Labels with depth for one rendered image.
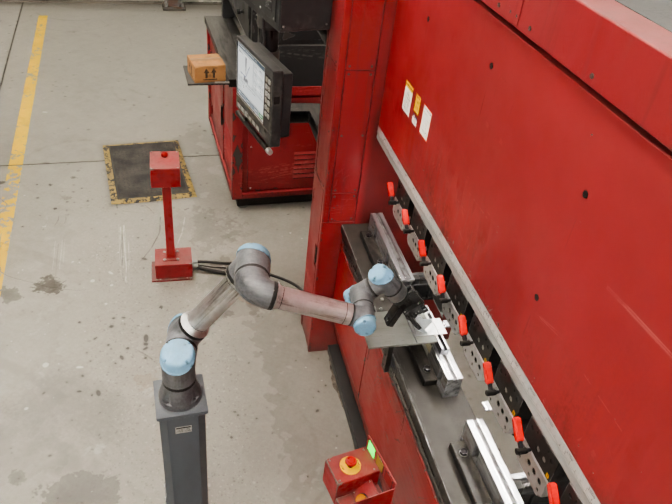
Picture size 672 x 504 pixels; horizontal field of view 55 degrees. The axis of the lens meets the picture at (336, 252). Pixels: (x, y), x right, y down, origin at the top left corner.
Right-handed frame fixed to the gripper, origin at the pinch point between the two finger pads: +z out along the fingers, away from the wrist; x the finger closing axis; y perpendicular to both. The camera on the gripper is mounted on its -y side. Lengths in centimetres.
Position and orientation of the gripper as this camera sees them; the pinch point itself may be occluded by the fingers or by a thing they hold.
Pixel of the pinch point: (420, 326)
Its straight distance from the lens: 246.5
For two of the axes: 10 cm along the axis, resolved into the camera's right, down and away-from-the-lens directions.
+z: 5.6, 5.7, 6.1
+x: -2.2, -6.0, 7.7
